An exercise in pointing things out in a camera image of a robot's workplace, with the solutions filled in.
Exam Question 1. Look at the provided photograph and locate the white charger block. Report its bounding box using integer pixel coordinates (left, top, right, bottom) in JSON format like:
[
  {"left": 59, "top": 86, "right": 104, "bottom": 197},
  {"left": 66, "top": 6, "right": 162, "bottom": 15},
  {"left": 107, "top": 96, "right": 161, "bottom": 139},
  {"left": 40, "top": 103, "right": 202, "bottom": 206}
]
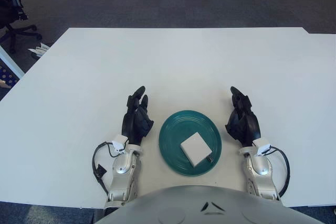
[{"left": 180, "top": 132, "right": 214, "bottom": 168}]

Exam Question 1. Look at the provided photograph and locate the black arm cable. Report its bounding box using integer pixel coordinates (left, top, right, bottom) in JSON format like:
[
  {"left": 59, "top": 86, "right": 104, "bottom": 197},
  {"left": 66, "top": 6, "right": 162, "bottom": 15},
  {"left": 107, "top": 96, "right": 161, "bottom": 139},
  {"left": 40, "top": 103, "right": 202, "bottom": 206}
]
[
  {"left": 270, "top": 145, "right": 291, "bottom": 198},
  {"left": 91, "top": 142, "right": 118, "bottom": 196}
]

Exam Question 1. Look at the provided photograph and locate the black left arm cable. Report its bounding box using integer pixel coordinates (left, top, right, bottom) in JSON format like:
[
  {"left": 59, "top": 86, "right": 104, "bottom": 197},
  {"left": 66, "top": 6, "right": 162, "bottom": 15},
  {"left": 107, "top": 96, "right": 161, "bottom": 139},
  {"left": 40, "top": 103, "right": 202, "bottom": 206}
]
[{"left": 91, "top": 142, "right": 118, "bottom": 196}]

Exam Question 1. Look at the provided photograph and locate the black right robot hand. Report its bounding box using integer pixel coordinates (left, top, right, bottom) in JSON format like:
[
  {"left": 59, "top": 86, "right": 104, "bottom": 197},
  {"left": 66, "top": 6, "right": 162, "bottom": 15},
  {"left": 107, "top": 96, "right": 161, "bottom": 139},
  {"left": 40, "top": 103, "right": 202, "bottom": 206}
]
[{"left": 225, "top": 86, "right": 262, "bottom": 147}]

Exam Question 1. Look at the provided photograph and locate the white frame bar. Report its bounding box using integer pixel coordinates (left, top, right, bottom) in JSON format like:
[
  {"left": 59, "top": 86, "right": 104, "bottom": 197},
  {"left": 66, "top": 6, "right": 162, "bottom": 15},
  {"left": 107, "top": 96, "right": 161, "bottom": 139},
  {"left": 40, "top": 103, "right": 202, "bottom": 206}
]
[{"left": 0, "top": 44, "right": 26, "bottom": 79}]

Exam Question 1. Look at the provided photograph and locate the blue perforated panel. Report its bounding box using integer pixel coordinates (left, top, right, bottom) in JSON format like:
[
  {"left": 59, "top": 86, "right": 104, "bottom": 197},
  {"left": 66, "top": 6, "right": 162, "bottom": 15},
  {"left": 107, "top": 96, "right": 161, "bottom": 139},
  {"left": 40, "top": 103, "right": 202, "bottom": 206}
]
[{"left": 0, "top": 61, "right": 20, "bottom": 90}]

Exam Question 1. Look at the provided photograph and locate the black office chair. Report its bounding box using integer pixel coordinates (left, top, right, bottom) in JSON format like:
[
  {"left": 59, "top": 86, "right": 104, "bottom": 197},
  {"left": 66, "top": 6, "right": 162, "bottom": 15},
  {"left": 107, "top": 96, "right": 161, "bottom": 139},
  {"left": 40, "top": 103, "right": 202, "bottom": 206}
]
[{"left": 0, "top": 0, "right": 43, "bottom": 54}]

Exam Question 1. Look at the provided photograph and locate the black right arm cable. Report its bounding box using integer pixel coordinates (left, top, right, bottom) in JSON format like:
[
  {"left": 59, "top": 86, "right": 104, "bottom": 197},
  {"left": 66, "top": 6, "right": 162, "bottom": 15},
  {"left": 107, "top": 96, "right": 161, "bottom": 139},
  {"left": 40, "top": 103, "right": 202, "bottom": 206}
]
[{"left": 270, "top": 145, "right": 291, "bottom": 198}]

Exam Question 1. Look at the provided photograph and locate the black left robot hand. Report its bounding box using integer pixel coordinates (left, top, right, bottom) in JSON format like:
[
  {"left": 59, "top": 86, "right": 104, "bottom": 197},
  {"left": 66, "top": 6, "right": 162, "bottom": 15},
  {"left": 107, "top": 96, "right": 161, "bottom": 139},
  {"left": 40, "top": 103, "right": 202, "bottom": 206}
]
[{"left": 122, "top": 86, "right": 155, "bottom": 146}]

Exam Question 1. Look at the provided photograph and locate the silver robot torso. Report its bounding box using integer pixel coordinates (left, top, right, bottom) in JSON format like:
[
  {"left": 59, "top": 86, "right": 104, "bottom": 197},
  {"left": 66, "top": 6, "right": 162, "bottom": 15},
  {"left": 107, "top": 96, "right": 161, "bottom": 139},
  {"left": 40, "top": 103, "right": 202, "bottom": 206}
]
[{"left": 94, "top": 185, "right": 336, "bottom": 224}]

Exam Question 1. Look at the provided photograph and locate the green ribbed plate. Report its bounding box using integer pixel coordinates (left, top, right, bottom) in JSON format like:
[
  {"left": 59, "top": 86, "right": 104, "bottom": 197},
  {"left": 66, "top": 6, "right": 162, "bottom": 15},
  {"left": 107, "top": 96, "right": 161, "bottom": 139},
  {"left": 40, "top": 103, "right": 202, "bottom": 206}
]
[{"left": 158, "top": 109, "right": 223, "bottom": 177}]

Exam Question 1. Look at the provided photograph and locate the white paper scrap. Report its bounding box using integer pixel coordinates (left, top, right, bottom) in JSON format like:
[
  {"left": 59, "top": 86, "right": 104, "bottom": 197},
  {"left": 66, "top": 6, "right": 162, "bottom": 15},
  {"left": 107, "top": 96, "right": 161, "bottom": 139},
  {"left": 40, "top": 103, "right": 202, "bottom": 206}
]
[{"left": 27, "top": 42, "right": 50, "bottom": 57}]

